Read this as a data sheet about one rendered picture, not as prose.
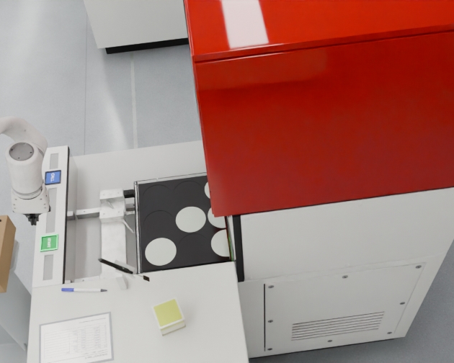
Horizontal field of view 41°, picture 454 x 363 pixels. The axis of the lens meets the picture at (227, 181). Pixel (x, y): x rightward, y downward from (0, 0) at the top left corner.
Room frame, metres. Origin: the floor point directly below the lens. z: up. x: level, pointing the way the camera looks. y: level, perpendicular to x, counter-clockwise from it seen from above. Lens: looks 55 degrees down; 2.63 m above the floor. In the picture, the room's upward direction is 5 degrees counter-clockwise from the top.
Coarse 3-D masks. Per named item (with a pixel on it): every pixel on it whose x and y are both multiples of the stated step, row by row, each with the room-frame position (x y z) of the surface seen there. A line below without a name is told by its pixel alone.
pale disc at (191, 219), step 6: (186, 210) 1.13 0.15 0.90; (192, 210) 1.12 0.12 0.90; (198, 210) 1.12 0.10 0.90; (180, 216) 1.11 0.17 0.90; (186, 216) 1.10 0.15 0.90; (192, 216) 1.10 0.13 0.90; (198, 216) 1.10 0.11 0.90; (204, 216) 1.10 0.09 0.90; (180, 222) 1.08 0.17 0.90; (186, 222) 1.08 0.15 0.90; (192, 222) 1.08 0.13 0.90; (198, 222) 1.08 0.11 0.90; (204, 222) 1.07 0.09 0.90; (180, 228) 1.06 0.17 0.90; (186, 228) 1.06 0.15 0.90; (192, 228) 1.05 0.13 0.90; (198, 228) 1.05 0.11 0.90
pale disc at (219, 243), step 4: (220, 232) 1.03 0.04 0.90; (224, 232) 1.03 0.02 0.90; (216, 236) 1.02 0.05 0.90; (220, 236) 1.01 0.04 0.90; (224, 236) 1.01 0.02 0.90; (212, 240) 1.00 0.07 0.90; (216, 240) 1.00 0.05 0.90; (220, 240) 1.00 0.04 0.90; (224, 240) 1.00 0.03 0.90; (212, 244) 0.99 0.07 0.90; (216, 244) 0.99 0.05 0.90; (220, 244) 0.98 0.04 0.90; (224, 244) 0.98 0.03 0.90; (216, 248) 0.97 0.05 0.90; (220, 248) 0.97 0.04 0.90; (224, 248) 0.97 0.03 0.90; (216, 252) 0.96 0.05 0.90; (220, 252) 0.96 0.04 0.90; (224, 252) 0.95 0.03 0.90; (228, 252) 0.95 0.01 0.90
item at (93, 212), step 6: (126, 204) 1.21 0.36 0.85; (132, 204) 1.21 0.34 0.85; (138, 204) 1.20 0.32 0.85; (78, 210) 1.20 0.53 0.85; (84, 210) 1.20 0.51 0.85; (90, 210) 1.20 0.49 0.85; (96, 210) 1.19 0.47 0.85; (126, 210) 1.19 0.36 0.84; (132, 210) 1.19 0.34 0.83; (78, 216) 1.18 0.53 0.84; (84, 216) 1.18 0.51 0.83; (90, 216) 1.18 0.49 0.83; (96, 216) 1.19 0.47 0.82
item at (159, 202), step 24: (144, 192) 1.22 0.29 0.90; (168, 192) 1.21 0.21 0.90; (192, 192) 1.20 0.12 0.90; (144, 216) 1.12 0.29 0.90; (168, 216) 1.11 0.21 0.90; (144, 240) 1.03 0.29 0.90; (192, 240) 1.01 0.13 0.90; (144, 264) 0.94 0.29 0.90; (168, 264) 0.93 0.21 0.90; (192, 264) 0.92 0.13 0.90
